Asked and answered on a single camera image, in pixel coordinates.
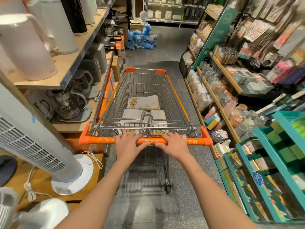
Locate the teal display rack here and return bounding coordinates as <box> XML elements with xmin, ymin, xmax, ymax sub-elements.
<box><xmin>215</xmin><ymin>111</ymin><xmax>305</xmax><ymax>223</ymax></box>

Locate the blue round label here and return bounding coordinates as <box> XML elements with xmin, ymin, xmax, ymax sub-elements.
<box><xmin>252</xmin><ymin>171</ymin><xmax>263</xmax><ymax>187</ymax></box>

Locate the white ceramic holder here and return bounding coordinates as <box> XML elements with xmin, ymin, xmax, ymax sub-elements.
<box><xmin>214</xmin><ymin>140</ymin><xmax>234</xmax><ymax>157</ymax></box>

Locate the black electric kettle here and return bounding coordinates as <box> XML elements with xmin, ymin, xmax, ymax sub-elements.
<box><xmin>59</xmin><ymin>0</ymin><xmax>88</xmax><ymax>36</ymax></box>

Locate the white tower fan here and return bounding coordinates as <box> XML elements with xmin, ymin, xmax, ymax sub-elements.
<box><xmin>0</xmin><ymin>83</ymin><xmax>95</xmax><ymax>196</ymax></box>

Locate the person's right forearm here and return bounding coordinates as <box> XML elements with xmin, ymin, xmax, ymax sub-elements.
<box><xmin>173</xmin><ymin>154</ymin><xmax>259</xmax><ymax>229</ymax></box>

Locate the glass kettle on grey base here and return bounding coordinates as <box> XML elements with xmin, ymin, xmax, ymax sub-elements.
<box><xmin>70</xmin><ymin>69</ymin><xmax>101</xmax><ymax>99</ymax></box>
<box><xmin>46</xmin><ymin>89</ymin><xmax>92</xmax><ymax>122</ymax></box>

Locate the row of packets in rack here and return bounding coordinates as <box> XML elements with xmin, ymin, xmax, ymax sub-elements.
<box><xmin>220</xmin><ymin>141</ymin><xmax>296</xmax><ymax>222</ymax></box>

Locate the pile of blue packets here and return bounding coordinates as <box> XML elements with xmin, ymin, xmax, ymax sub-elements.
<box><xmin>127</xmin><ymin>23</ymin><xmax>157</xmax><ymax>50</ymax></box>

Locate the large white electric kettle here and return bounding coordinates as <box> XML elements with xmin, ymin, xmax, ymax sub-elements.
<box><xmin>0</xmin><ymin>13</ymin><xmax>58</xmax><ymax>81</ymax></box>

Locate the stack of green sponges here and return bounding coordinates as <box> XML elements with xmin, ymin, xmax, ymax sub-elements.
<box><xmin>266</xmin><ymin>119</ymin><xmax>305</xmax><ymax>163</ymax></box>

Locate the person's right hand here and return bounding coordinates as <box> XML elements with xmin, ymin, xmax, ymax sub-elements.
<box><xmin>154</xmin><ymin>132</ymin><xmax>191</xmax><ymax>163</ymax></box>

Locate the brown cardboard box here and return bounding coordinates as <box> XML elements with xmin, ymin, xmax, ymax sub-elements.
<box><xmin>111</xmin><ymin>56</ymin><xmax>122</xmax><ymax>82</ymax></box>

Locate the metal shelf with appliances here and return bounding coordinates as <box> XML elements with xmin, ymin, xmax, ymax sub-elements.
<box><xmin>145</xmin><ymin>0</ymin><xmax>206</xmax><ymax>28</ymax></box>

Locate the stack of grey plastic containers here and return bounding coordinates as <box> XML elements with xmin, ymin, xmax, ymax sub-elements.
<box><xmin>229</xmin><ymin>69</ymin><xmax>275</xmax><ymax>95</ymax></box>

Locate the person's left hand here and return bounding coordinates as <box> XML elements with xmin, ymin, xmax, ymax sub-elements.
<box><xmin>115</xmin><ymin>132</ymin><xmax>152</xmax><ymax>165</ymax></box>

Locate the group of black pans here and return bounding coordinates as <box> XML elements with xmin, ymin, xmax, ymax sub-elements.
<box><xmin>100</xmin><ymin>9</ymin><xmax>125</xmax><ymax>51</ymax></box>

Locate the wall of hanging utensil packets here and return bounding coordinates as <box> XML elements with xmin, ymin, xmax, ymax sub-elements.
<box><xmin>235</xmin><ymin>0</ymin><xmax>305</xmax><ymax>87</ymax></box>

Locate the wooden housewares shelf unit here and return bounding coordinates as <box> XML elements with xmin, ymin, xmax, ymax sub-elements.
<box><xmin>179</xmin><ymin>0</ymin><xmax>305</xmax><ymax>160</ymax></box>

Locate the white boxed packaged item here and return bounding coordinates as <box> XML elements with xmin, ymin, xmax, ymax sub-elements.
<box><xmin>150</xmin><ymin>110</ymin><xmax>169</xmax><ymax>136</ymax></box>

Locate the green sign board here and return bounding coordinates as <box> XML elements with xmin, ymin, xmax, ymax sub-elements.
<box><xmin>192</xmin><ymin>4</ymin><xmax>239</xmax><ymax>70</ymax></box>

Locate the bundled white power cord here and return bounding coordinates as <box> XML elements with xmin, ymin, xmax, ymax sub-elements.
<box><xmin>23</xmin><ymin>166</ymin><xmax>52</xmax><ymax>203</ymax></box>

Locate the stack of colourful sponges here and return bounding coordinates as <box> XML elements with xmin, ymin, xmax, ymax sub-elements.
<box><xmin>204</xmin><ymin>113</ymin><xmax>222</xmax><ymax>131</ymax></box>

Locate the small glass kettle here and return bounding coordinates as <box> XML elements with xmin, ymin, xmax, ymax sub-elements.
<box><xmin>33</xmin><ymin>100</ymin><xmax>55</xmax><ymax>122</ymax></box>

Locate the grey boxy heater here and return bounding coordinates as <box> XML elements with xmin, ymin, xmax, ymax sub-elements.
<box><xmin>79</xmin><ymin>43</ymin><xmax>108</xmax><ymax>83</ymax></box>

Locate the black round base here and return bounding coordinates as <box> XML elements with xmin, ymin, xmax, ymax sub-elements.
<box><xmin>0</xmin><ymin>155</ymin><xmax>18</xmax><ymax>187</ymax></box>

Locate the group of pink cups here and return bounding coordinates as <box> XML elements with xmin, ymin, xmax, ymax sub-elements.
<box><xmin>222</xmin><ymin>95</ymin><xmax>249</xmax><ymax>128</ymax></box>

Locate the row of white bagged packets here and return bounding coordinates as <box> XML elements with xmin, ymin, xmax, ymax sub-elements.
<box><xmin>186</xmin><ymin>69</ymin><xmax>214</xmax><ymax>112</ymax></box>

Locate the row of grey mugs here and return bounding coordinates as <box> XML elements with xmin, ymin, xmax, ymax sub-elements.
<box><xmin>199</xmin><ymin>60</ymin><xmax>230</xmax><ymax>104</ymax></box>

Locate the white round fan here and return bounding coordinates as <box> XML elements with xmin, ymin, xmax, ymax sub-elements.
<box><xmin>0</xmin><ymin>187</ymin><xmax>70</xmax><ymax>229</ymax></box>

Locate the wooden display platform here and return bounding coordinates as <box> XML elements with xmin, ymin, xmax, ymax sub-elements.
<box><xmin>0</xmin><ymin>150</ymin><xmax>106</xmax><ymax>212</ymax></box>

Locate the cream flat packaged item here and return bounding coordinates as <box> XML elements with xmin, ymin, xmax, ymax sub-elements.
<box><xmin>127</xmin><ymin>94</ymin><xmax>161</xmax><ymax>110</ymax></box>

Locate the orange metal shopping cart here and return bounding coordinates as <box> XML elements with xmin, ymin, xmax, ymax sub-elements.
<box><xmin>79</xmin><ymin>67</ymin><xmax>213</xmax><ymax>195</ymax></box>

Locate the white packaged item grey handle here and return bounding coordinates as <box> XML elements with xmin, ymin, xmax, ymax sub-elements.
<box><xmin>119</xmin><ymin>108</ymin><xmax>153</xmax><ymax>135</ymax></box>

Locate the white tower fan cord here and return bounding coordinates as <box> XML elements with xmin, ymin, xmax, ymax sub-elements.
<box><xmin>81</xmin><ymin>150</ymin><xmax>103</xmax><ymax>170</ymax></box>

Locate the wooden appliance shelf unit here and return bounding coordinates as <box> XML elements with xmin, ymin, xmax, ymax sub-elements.
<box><xmin>0</xmin><ymin>0</ymin><xmax>127</xmax><ymax>156</ymax></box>

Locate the person's left forearm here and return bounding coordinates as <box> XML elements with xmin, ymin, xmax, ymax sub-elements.
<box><xmin>54</xmin><ymin>158</ymin><xmax>134</xmax><ymax>229</ymax></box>

